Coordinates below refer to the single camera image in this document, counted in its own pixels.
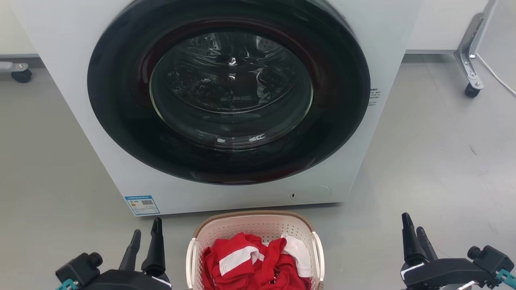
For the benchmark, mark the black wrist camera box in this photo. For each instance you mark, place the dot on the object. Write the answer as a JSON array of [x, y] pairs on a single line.
[[494, 258], [78, 269]]

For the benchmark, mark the right black wrist camera box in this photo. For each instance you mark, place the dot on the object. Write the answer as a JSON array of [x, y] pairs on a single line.
[[494, 258]]

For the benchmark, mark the black caster wheel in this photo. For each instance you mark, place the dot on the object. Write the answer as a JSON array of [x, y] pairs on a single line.
[[21, 76], [471, 90]]

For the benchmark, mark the blue energy label sticker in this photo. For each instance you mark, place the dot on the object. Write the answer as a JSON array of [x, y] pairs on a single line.
[[142, 205]]

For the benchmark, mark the left black wrist camera box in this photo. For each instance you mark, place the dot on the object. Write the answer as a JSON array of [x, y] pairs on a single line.
[[78, 269]]

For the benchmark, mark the short grey metal frame foot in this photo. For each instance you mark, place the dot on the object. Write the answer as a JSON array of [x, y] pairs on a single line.
[[14, 66]]

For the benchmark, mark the tall grey metal frame leg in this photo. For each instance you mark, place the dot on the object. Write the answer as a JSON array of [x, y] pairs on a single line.
[[469, 52]]

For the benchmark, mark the cream perforated laundry basket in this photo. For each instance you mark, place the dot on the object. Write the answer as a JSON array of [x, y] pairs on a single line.
[[242, 226]]

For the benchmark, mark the white cabinet panel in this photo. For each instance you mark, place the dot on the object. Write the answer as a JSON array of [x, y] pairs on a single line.
[[14, 32], [439, 24]]

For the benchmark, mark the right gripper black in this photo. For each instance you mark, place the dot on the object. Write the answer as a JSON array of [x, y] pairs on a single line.
[[447, 276]]

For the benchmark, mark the small printed text label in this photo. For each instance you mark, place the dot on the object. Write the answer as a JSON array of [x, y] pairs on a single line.
[[374, 96]]

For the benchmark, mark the white front-load washing machine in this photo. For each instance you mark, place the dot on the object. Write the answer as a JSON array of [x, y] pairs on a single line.
[[60, 60]]

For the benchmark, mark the black round washer door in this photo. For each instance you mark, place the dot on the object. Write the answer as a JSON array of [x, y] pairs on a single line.
[[121, 121]]

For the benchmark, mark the teal connector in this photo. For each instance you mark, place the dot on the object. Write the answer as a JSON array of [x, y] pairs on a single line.
[[66, 285], [507, 278]]

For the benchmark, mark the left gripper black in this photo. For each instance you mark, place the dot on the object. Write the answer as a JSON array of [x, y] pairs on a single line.
[[129, 280]]

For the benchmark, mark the red garment with white stripe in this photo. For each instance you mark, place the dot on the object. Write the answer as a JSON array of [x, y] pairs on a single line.
[[242, 274]]

